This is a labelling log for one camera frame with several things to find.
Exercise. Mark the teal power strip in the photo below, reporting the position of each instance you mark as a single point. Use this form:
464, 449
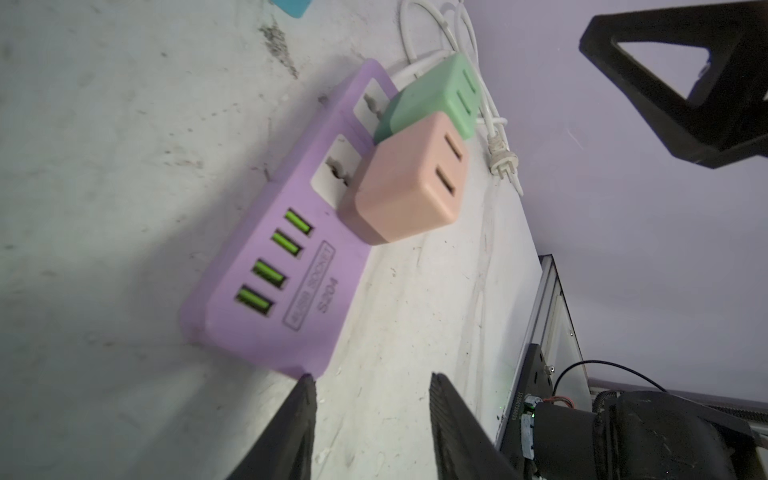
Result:
293, 8

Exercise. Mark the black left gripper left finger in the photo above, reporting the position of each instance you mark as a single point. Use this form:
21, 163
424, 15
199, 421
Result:
285, 448

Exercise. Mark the green USB charger plug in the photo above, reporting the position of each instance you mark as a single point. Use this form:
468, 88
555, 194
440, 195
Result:
451, 87

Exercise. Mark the purple power strip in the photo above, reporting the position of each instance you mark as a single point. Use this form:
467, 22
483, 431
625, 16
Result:
278, 292

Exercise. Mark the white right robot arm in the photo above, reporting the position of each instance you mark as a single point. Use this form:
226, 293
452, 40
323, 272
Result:
642, 130

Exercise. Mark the pink USB charger plug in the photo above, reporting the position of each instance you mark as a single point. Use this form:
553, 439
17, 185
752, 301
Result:
411, 183

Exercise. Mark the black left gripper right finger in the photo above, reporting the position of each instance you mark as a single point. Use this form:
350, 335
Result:
462, 449

